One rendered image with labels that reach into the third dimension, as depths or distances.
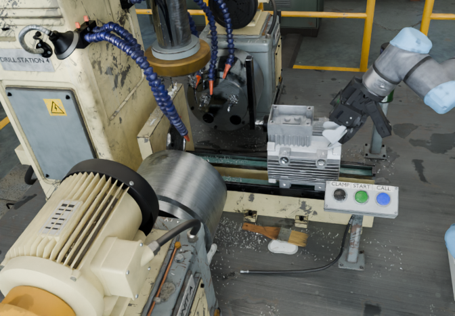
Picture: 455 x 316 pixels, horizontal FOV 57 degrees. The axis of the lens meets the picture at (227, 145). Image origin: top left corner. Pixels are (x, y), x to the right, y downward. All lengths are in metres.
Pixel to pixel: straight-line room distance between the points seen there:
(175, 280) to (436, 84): 0.65
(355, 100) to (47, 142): 0.85
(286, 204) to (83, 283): 0.81
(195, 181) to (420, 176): 0.85
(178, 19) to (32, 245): 0.66
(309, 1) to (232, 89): 3.00
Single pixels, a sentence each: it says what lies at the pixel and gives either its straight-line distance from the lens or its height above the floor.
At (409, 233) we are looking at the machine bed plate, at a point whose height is 0.80.
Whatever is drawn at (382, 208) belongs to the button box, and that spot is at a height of 1.05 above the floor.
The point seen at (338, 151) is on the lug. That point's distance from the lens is 1.17.
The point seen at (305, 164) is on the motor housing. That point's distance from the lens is 1.19.
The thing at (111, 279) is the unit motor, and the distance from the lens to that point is 0.68.
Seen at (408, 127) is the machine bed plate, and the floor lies 0.80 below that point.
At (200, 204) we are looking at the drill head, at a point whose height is 1.12.
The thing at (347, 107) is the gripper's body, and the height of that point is 1.24.
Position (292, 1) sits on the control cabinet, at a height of 0.37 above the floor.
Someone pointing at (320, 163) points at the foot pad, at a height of 1.06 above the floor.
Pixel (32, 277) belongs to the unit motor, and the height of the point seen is 1.34.
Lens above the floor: 1.81
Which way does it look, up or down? 37 degrees down
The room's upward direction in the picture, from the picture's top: 6 degrees counter-clockwise
